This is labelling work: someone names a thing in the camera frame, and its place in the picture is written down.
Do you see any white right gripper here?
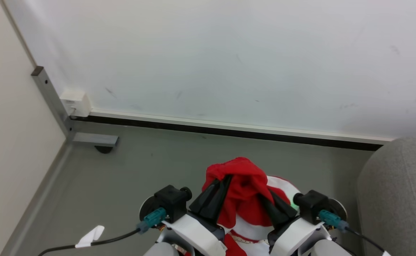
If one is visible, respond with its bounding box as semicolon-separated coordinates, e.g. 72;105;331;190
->
258;188;325;256

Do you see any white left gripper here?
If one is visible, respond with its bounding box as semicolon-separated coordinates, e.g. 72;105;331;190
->
161;174;233;256

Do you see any red and white garment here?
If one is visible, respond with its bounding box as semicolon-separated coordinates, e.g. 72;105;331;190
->
184;157;301;256

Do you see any grey fabric sofa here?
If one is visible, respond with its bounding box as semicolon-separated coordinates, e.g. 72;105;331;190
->
357;135;416;256

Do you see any grey metal foot bar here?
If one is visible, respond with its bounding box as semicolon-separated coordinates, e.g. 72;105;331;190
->
73;132;120;147

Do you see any teal right cable connector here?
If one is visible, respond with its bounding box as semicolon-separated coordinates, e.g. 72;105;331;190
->
318;209;349;232

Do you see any teal cable connector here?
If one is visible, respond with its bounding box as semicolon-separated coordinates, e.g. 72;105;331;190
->
318;209;349;232
136;208;168;234

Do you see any teal left cable connector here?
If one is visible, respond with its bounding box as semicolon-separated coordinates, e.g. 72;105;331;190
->
136;208;168;234

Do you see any white wall base strip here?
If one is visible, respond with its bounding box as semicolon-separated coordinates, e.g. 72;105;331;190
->
88;109;394;145

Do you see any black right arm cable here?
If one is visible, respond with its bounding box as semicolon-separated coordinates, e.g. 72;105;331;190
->
347;228;387;256

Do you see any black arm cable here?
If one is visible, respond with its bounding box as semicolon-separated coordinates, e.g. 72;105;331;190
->
37;229;141;256
347;228;387;256

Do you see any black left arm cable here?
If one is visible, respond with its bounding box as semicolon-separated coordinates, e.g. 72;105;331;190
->
37;229;141;256

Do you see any white cable tag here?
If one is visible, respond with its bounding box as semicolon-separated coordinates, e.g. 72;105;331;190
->
75;225;105;249

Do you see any white wall socket box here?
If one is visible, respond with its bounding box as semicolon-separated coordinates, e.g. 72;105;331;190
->
60;89;92;118

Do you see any grey metal frame post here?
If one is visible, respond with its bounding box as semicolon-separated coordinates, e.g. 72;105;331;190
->
31;66;76;142

